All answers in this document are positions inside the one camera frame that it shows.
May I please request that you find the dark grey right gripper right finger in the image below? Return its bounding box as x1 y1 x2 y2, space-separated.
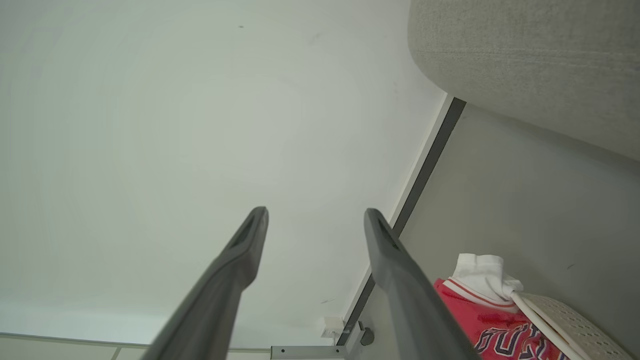
363 208 482 360

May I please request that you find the white wall socket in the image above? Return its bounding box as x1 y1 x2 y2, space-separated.
321 316 345 340

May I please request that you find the grey metal frame leg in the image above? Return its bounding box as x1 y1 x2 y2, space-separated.
270 322 375 360

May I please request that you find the red basketball jersey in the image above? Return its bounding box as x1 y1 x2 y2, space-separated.
433 278 568 360

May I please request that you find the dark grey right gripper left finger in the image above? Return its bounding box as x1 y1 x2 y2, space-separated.
140 206 270 360

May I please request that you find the white cloth garment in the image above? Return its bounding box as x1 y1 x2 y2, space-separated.
450 253 524 302

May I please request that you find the dark grey baseboard strip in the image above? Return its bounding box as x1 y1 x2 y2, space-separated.
336 97 467 347

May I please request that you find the grey fabric cushion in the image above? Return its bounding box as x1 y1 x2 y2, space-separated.
407 0 640 162

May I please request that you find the white perforated laundry basket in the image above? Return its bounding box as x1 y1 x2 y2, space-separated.
510 292 635 360

